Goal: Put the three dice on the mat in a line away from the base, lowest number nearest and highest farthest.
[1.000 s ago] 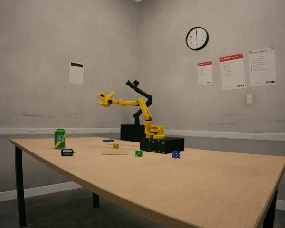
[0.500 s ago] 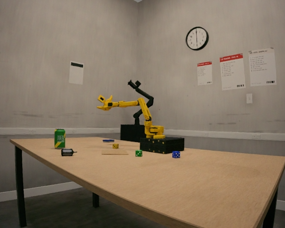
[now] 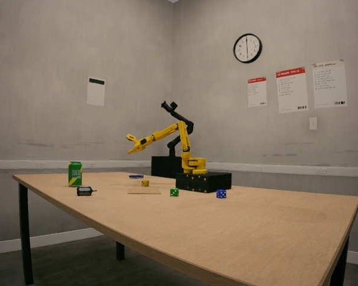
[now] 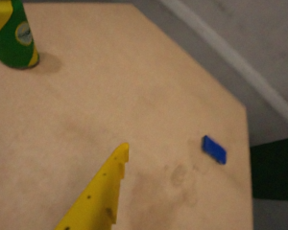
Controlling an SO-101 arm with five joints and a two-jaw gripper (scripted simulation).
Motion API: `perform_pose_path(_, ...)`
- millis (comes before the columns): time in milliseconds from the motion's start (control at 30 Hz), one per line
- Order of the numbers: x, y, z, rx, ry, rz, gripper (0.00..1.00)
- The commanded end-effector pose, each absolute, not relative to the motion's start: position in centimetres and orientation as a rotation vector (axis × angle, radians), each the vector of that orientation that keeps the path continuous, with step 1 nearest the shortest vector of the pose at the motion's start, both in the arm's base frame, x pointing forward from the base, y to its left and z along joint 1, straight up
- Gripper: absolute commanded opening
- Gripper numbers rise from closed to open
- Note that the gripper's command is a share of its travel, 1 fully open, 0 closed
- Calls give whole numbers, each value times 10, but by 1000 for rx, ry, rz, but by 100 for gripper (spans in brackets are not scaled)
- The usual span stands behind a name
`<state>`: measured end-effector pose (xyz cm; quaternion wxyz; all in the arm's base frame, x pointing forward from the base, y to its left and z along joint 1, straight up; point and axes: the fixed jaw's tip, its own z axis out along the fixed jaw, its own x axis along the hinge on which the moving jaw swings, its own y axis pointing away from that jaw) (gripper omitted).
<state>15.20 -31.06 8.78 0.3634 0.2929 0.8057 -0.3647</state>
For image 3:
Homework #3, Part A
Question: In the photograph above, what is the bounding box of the green soda can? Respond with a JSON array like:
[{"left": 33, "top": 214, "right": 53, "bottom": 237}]
[{"left": 69, "top": 161, "right": 82, "bottom": 187}]

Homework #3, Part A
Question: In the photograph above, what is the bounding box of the blue die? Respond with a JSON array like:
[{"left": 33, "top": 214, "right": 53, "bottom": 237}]
[{"left": 217, "top": 189, "right": 227, "bottom": 198}]

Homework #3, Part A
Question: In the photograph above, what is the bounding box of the green die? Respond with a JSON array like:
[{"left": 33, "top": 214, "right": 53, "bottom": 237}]
[{"left": 170, "top": 188, "right": 179, "bottom": 197}]

